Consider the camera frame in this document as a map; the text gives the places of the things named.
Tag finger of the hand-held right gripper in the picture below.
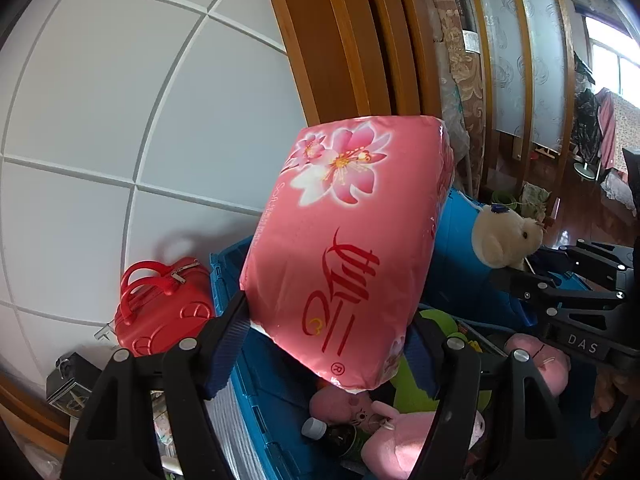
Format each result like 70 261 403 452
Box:
489 266 626 313
530 239 631 273

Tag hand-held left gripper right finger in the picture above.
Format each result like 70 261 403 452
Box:
404 320 586 480

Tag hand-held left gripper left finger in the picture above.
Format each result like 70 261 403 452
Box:
60 292 251 480

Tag white bear plush toy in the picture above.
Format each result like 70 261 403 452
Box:
471 202 545 272

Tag blue plastic crate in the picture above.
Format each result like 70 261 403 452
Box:
209 187 601 480

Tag pink flowered tissue pack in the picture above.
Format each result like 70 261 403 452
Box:
239 115 456 395

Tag person's right hand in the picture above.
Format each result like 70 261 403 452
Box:
591 368 640 422

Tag lime green plush toy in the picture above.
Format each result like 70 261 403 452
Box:
390 309 493 413

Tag small pink plush toy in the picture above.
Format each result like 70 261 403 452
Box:
504 332 571 403

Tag red hard-shell suitcase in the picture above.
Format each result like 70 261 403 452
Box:
114 257 216 358

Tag large pink plush toy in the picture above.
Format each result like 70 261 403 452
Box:
309 385 487 480

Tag dark bottle white cap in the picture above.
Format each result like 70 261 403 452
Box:
301 417 371 461

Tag pink floral cloth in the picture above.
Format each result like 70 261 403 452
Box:
597 87 640 206

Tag dark hanging clothes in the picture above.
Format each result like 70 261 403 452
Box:
570 52 603 166

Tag window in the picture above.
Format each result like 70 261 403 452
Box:
582 10 640 106

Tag frosted glass sliding door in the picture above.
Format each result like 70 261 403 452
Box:
460 0 576 161

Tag rolled patterned carpet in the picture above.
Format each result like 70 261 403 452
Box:
420 0 496 201

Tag black gift box gold handles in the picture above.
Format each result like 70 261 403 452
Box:
46 352 108 418

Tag curved wooden wall frame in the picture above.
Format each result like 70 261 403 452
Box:
0 370 71 446

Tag wooden door frame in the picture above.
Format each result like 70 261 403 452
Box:
257 0 451 133

